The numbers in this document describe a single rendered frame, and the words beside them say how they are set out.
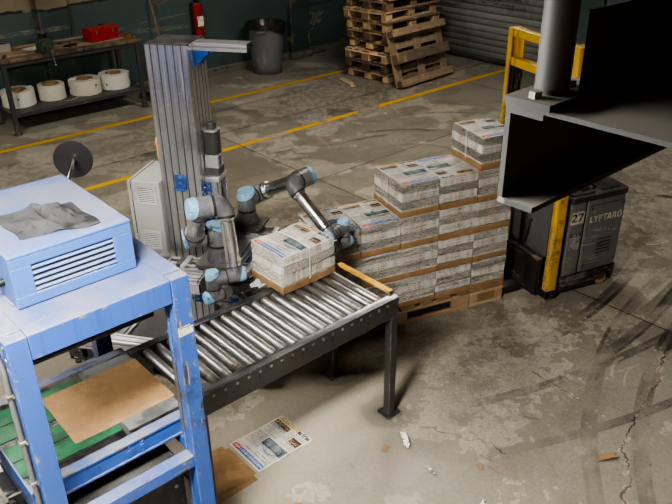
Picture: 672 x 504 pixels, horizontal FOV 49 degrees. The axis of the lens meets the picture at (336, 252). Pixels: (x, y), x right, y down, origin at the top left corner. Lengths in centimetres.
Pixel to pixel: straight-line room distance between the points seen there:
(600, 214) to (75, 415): 383
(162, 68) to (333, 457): 233
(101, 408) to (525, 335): 297
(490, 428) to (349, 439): 82
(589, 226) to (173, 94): 307
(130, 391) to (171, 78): 174
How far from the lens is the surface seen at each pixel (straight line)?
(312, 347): 368
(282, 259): 391
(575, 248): 561
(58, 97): 1004
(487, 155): 498
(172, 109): 431
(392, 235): 482
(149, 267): 286
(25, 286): 271
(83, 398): 350
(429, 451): 424
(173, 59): 421
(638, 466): 442
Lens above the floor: 289
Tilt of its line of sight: 28 degrees down
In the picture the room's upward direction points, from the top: 1 degrees counter-clockwise
